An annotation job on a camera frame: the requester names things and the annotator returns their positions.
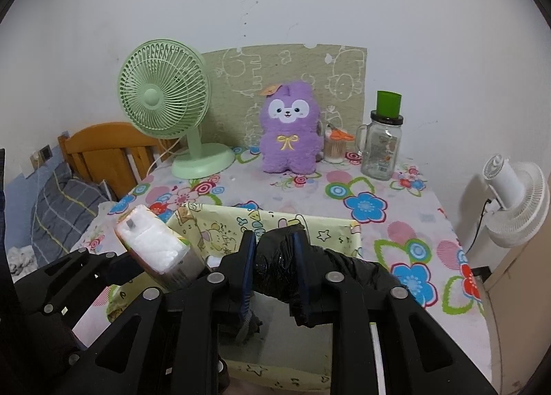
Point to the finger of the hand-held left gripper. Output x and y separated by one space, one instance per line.
77 279

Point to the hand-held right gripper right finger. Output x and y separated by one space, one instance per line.
299 266

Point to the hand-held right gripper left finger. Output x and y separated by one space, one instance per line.
247 274

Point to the black plastic bag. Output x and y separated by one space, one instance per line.
275 261

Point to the cartoon print storage box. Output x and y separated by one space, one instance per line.
327 231

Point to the grey sock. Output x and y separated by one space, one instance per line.
254 328

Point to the cartoon print tissue pack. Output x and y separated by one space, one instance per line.
155 240

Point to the white crumpled cloth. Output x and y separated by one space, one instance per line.
21 259

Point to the grey plaid pillow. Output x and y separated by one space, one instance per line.
64 205

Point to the purple plush toy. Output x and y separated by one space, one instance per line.
288 150

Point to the floral tablecloth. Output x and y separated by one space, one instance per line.
387 188

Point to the small jar with orange lid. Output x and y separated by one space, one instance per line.
335 150

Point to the glass jar with green lid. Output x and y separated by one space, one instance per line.
381 150

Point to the green desk fan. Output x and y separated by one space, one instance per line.
150 98

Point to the green printed board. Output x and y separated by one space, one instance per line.
241 76

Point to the white standing fan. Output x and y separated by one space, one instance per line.
521 205

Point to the beige door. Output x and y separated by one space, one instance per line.
525 313

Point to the wall socket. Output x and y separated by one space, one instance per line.
45 153

